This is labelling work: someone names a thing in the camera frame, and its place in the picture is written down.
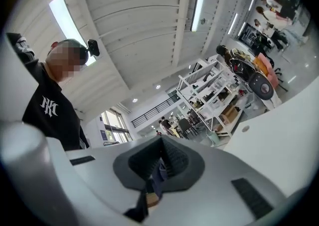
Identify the white table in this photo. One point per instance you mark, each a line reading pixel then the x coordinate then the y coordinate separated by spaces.
pixel 274 145

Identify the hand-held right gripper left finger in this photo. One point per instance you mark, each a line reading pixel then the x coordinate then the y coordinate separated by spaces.
pixel 99 182

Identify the black balcony railing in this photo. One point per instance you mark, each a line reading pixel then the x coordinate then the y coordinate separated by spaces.
pixel 154 111

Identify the cardboard box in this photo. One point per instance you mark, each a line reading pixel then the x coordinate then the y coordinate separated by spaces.
pixel 230 114

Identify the wide ceiling light panel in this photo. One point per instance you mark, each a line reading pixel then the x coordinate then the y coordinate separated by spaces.
pixel 64 20

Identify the person's face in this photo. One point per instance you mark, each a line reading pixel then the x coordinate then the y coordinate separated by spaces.
pixel 64 60

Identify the orange chair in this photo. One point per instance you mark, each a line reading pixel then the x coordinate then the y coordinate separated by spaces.
pixel 266 66

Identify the green waste bin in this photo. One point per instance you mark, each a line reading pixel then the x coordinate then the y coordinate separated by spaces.
pixel 213 138

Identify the white shelf rack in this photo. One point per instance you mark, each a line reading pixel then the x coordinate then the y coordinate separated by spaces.
pixel 211 95

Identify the black chair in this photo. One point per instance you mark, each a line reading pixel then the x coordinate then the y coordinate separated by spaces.
pixel 184 125

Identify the white plate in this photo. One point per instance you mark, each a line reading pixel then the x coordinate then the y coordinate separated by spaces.
pixel 21 87

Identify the ceiling strip light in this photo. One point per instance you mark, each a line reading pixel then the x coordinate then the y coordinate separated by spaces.
pixel 242 29
pixel 252 3
pixel 198 9
pixel 233 23

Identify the black head camera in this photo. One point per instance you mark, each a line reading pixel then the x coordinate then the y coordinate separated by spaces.
pixel 93 47

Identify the person in black shirt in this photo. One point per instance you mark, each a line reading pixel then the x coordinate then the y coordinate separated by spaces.
pixel 49 125

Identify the round grey table grommet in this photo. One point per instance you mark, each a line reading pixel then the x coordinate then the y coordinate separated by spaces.
pixel 245 128

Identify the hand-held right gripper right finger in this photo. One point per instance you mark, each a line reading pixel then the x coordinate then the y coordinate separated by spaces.
pixel 211 190

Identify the large window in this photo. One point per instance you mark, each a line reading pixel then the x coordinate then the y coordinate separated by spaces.
pixel 114 127

